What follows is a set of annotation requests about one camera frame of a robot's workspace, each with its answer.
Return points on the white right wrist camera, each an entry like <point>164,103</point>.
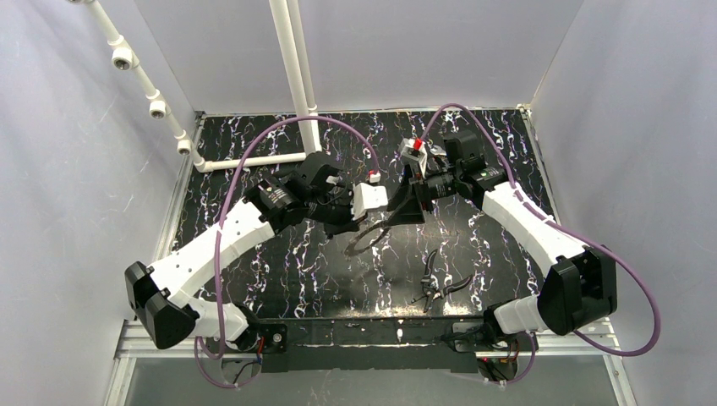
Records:
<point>412,152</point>

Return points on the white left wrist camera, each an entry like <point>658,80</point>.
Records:
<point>367,198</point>

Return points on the aluminium extrusion rail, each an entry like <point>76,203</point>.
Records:
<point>414,332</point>

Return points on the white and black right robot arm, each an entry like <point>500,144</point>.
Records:
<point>579,281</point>

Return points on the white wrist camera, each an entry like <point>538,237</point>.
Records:
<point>367,198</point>
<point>412,152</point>

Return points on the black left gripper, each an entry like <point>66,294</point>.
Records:
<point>341,218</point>

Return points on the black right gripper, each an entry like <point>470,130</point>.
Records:
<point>414,203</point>

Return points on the black wire stripper pliers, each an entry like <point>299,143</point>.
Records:
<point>431,289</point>

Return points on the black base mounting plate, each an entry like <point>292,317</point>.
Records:
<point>452,343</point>

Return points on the white PVC pipe frame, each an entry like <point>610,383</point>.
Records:
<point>245,57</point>

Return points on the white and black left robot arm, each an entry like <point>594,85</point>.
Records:
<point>163,294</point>

